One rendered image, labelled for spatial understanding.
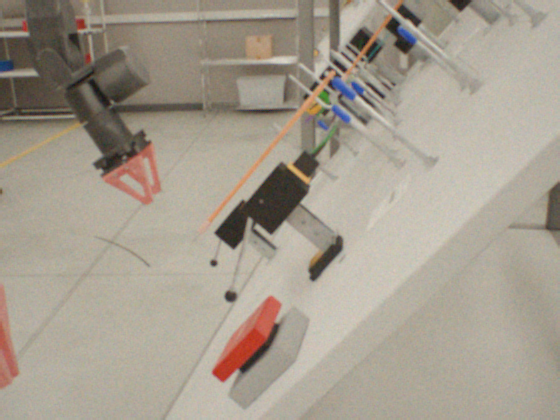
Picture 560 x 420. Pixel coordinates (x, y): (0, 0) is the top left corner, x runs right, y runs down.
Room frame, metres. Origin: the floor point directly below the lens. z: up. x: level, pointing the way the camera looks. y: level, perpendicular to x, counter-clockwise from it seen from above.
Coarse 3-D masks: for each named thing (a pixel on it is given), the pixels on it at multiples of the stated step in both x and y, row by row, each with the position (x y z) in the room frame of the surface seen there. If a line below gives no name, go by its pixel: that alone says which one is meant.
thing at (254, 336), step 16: (272, 304) 0.38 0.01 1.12; (256, 320) 0.36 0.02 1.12; (272, 320) 0.36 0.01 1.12; (240, 336) 0.36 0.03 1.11; (256, 336) 0.34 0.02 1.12; (272, 336) 0.36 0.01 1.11; (224, 352) 0.36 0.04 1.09; (240, 352) 0.35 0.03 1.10; (256, 352) 0.35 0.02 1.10; (224, 368) 0.35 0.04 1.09; (240, 368) 0.36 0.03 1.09
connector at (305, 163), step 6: (306, 150) 0.59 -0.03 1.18; (300, 156) 0.56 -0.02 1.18; (306, 156) 0.56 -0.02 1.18; (312, 156) 0.57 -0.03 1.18; (294, 162) 0.56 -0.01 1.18; (300, 162) 0.56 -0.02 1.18; (306, 162) 0.56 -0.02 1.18; (312, 162) 0.56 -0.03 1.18; (318, 162) 0.56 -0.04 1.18; (300, 168) 0.56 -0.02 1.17; (306, 168) 0.56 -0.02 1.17; (312, 168) 0.56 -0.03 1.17; (294, 174) 0.56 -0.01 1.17; (306, 174) 0.56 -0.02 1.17; (300, 180) 0.56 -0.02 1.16
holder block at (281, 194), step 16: (272, 176) 0.55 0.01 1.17; (288, 176) 0.55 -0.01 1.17; (256, 192) 0.55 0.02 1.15; (272, 192) 0.55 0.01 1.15; (288, 192) 0.55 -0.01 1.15; (304, 192) 0.55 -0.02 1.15; (240, 208) 0.55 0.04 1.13; (256, 208) 0.55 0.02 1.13; (272, 208) 0.55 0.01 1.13; (288, 208) 0.55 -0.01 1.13; (272, 224) 0.55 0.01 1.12
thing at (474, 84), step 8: (376, 0) 0.54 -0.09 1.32; (384, 8) 0.54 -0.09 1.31; (400, 16) 0.55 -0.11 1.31; (408, 24) 0.54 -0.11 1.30; (416, 32) 0.54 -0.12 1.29; (424, 40) 0.54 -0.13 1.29; (432, 48) 0.54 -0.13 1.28; (440, 56) 0.54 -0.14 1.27; (448, 64) 0.53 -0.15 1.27; (456, 64) 0.53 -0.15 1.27; (456, 72) 0.53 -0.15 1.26; (464, 72) 0.53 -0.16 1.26; (464, 80) 0.53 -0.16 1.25; (472, 80) 0.53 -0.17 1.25; (480, 80) 0.53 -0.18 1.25; (472, 88) 0.53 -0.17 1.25
